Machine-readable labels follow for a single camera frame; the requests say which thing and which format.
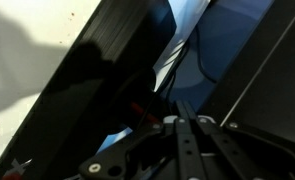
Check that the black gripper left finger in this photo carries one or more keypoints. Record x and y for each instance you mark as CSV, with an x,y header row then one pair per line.
x,y
127,156

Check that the red and white object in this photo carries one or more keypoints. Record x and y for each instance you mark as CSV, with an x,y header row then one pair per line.
x,y
17,170

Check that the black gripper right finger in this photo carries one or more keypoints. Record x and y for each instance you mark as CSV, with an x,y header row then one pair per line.
x,y
250,156

